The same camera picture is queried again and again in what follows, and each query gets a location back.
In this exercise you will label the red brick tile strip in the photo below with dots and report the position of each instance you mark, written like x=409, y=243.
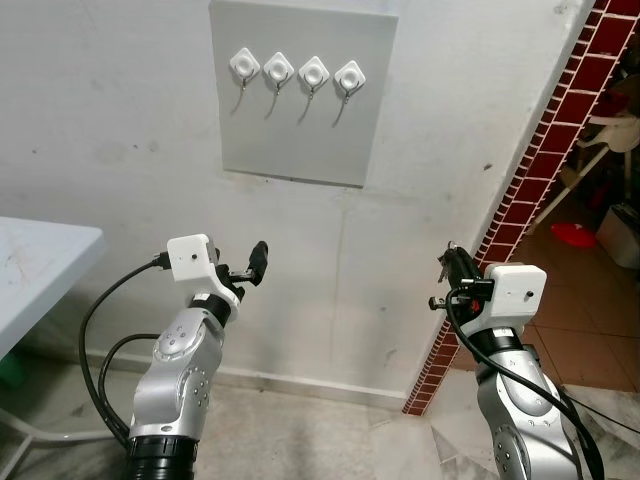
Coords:
x=560, y=120

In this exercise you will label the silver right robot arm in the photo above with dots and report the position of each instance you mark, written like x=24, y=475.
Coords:
x=525, y=410

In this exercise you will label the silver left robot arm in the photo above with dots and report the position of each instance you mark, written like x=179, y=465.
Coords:
x=178, y=380

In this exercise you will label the white folding table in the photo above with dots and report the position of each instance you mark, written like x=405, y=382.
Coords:
x=35, y=265

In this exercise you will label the grey hook board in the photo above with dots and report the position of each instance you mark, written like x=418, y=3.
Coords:
x=300, y=140

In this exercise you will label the red round disc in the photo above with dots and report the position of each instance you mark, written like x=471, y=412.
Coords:
x=573, y=235

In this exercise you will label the white high chair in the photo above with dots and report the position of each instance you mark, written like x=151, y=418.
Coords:
x=618, y=132

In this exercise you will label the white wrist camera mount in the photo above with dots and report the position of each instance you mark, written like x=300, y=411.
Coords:
x=515, y=295
x=192, y=258

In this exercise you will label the white adhesive wall hook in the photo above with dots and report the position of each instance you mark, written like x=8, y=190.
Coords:
x=313, y=72
x=278, y=69
x=245, y=65
x=349, y=76

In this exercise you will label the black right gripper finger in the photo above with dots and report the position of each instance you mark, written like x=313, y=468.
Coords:
x=453, y=266
x=469, y=272

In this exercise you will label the white storage bin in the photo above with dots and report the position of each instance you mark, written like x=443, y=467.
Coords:
x=622, y=238

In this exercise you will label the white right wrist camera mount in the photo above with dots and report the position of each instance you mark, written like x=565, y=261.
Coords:
x=515, y=295

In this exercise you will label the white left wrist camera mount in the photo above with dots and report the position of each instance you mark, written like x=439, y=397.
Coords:
x=192, y=258

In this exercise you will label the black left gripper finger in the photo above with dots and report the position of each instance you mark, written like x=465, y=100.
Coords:
x=258, y=262

